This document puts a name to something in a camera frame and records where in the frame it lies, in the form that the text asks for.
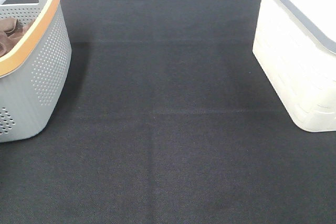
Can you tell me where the black table cloth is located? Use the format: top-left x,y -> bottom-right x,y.
1,0 -> 335,223

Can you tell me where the brown towel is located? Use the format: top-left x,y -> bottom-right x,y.
1,17 -> 35,57

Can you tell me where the white storage box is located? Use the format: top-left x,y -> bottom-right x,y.
253,0 -> 335,132

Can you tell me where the grey perforated laundry basket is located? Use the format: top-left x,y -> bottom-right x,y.
1,0 -> 71,142

